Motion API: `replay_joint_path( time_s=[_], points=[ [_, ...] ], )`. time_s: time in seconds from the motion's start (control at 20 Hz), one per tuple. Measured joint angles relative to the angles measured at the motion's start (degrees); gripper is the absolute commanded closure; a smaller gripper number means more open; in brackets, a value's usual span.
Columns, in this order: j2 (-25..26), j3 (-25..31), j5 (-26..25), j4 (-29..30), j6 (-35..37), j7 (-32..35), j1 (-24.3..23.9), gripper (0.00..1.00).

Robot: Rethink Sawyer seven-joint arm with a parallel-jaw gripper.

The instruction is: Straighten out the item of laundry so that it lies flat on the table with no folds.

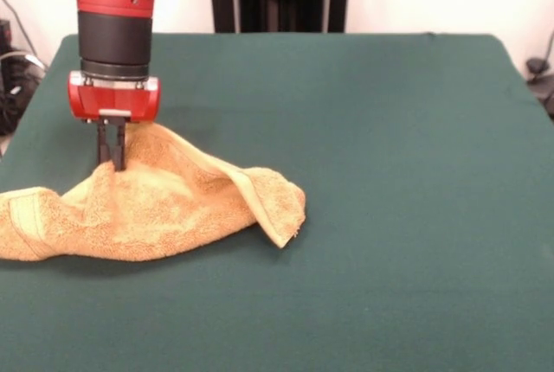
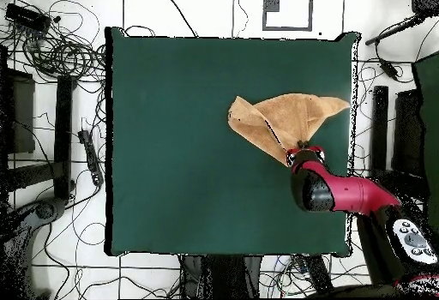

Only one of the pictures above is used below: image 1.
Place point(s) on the dark green table cloth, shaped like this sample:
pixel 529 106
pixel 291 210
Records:
pixel 389 173

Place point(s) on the grey tripod base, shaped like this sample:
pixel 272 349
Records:
pixel 536 65

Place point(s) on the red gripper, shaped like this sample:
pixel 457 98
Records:
pixel 112 104

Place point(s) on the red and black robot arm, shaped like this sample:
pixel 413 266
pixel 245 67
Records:
pixel 112 21

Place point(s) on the tan terry towel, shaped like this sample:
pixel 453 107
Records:
pixel 173 207

